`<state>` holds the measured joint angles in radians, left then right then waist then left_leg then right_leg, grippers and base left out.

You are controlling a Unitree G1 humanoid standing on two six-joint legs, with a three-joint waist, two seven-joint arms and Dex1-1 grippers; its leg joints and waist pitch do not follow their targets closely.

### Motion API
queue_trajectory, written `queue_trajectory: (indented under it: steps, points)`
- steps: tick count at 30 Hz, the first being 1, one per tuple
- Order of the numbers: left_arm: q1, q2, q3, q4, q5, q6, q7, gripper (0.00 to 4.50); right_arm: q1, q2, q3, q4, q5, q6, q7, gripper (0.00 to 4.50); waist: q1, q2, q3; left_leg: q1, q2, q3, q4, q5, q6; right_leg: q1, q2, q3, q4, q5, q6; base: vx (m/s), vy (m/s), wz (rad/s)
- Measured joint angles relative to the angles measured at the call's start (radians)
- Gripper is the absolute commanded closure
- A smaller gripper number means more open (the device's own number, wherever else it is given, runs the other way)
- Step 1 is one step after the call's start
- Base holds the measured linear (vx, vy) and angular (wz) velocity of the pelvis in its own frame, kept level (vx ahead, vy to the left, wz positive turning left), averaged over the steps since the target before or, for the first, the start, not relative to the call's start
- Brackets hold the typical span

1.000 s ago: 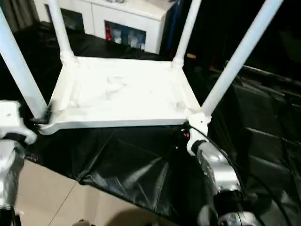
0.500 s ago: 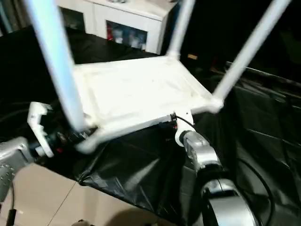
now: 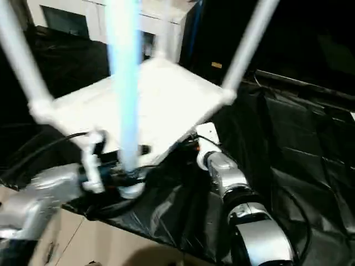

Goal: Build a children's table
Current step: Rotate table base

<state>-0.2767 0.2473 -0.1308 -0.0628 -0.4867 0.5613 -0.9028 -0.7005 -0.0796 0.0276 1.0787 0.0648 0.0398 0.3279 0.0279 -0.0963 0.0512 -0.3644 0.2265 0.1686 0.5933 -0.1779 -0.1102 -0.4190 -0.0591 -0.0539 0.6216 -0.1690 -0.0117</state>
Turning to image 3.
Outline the white plastic table top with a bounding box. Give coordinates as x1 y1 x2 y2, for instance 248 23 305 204
29 57 238 199

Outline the white glass-door cabinet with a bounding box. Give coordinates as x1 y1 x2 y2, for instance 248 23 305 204
27 0 188 66

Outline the black flat screen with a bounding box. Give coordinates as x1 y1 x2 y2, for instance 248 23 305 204
255 69 355 96

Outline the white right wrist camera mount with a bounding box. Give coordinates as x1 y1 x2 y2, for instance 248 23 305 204
194 123 221 170

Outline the black mat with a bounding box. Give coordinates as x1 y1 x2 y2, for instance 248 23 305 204
0 26 355 264

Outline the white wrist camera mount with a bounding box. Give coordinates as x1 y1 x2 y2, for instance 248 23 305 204
80 130 109 193
194 123 221 170

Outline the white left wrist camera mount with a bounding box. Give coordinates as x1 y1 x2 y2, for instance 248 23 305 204
80 130 109 193

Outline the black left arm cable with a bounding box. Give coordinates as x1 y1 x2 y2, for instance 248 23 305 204
0 132 92 178

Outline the black panel with blue edge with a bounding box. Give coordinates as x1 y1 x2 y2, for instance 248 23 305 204
180 0 207 70

